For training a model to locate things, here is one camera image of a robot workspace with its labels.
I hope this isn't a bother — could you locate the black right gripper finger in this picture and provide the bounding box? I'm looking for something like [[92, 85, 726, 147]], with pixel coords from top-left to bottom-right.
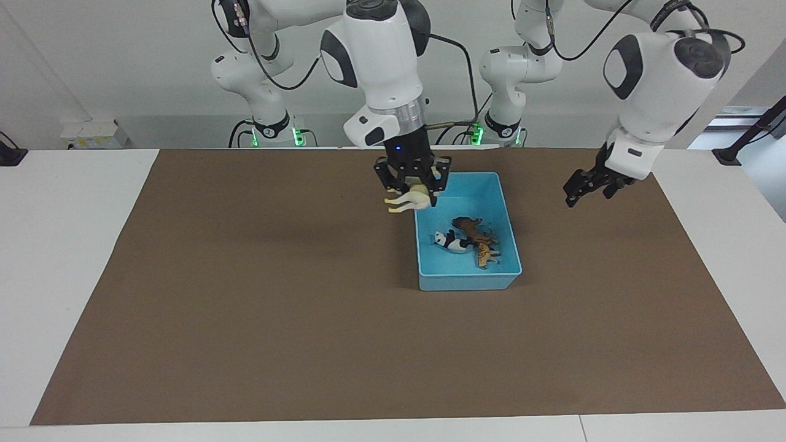
[[429, 156, 453, 208], [374, 158, 395, 192]]

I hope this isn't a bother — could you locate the cream horse toy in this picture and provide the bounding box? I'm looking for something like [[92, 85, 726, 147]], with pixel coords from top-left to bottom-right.
[[384, 182, 431, 214]]

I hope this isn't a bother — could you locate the brown lion toy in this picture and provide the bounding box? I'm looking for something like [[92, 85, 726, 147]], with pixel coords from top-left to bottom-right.
[[451, 215, 497, 247]]

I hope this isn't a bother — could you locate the black white panda toy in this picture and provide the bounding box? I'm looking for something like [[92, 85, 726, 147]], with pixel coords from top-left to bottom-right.
[[432, 230, 471, 254]]

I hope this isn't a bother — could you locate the orange tiger toy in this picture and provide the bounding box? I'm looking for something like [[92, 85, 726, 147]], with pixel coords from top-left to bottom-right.
[[472, 241, 500, 269]]

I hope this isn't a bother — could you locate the light blue storage box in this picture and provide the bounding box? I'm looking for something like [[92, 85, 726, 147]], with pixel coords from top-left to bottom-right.
[[411, 171, 523, 292]]

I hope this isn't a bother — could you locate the white cardboard box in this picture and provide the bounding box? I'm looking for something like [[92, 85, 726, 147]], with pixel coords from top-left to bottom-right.
[[60, 118, 130, 150]]

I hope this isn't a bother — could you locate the black clamp stand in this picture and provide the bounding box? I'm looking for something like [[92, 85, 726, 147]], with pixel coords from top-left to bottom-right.
[[712, 95, 786, 166]]

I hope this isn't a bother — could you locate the brown table mat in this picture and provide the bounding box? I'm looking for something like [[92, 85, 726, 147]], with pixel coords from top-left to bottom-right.
[[29, 147, 786, 426]]

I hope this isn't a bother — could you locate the black table clamp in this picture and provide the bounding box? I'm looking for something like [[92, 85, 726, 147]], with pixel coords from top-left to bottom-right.
[[0, 131, 28, 166]]

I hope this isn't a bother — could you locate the black base cable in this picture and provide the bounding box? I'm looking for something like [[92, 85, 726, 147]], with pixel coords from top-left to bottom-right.
[[436, 120, 483, 146], [228, 118, 255, 148]]

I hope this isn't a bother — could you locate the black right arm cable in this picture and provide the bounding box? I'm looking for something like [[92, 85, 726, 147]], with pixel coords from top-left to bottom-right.
[[426, 34, 480, 130]]

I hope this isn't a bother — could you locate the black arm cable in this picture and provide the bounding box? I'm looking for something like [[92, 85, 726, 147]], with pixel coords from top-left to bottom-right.
[[426, 34, 480, 130], [545, 0, 747, 62]]

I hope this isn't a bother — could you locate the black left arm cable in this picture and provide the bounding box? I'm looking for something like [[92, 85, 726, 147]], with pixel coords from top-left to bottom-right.
[[545, 0, 747, 62]]

